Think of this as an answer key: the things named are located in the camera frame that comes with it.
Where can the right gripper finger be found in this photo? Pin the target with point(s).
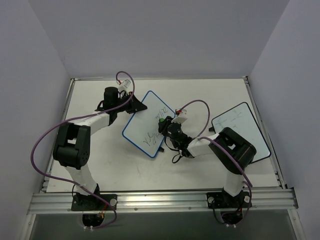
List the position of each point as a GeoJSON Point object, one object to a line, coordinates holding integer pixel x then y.
{"type": "Point", "coordinates": [168, 119]}
{"type": "Point", "coordinates": [161, 127]}

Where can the aluminium mounting rail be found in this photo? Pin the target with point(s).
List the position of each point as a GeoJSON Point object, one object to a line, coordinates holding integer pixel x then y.
{"type": "Point", "coordinates": [166, 215]}

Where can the blue framed whiteboard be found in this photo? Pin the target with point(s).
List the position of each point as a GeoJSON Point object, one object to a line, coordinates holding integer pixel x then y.
{"type": "Point", "coordinates": [142, 128]}

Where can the black framed whiteboard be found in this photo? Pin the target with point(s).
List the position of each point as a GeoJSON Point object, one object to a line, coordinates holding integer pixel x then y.
{"type": "Point", "coordinates": [241, 119]}

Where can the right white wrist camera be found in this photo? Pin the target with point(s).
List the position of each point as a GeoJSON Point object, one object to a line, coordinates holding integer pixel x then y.
{"type": "Point", "coordinates": [180, 116]}

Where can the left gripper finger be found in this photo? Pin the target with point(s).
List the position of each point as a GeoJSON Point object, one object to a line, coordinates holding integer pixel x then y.
{"type": "Point", "coordinates": [135, 104]}
{"type": "Point", "coordinates": [136, 109]}

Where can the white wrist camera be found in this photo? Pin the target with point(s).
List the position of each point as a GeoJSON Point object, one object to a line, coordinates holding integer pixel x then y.
{"type": "Point", "coordinates": [124, 85]}
{"type": "Point", "coordinates": [180, 116]}

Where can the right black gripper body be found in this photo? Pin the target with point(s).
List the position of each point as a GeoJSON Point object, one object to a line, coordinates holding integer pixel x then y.
{"type": "Point", "coordinates": [164, 125]}

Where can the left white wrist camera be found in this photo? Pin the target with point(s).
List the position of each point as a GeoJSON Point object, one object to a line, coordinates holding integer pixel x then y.
{"type": "Point", "coordinates": [124, 85]}

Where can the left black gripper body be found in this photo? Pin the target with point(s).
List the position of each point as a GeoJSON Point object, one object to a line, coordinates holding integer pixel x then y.
{"type": "Point", "coordinates": [131, 104]}

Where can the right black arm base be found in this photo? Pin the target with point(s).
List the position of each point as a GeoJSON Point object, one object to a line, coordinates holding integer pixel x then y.
{"type": "Point", "coordinates": [229, 210]}

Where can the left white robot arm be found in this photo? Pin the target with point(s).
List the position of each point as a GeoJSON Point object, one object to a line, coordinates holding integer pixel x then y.
{"type": "Point", "coordinates": [73, 142]}

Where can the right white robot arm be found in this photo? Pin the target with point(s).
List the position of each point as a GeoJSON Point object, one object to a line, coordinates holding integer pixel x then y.
{"type": "Point", "coordinates": [233, 151]}

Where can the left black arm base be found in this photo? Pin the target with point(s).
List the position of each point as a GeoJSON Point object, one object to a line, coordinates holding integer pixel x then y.
{"type": "Point", "coordinates": [87, 203]}

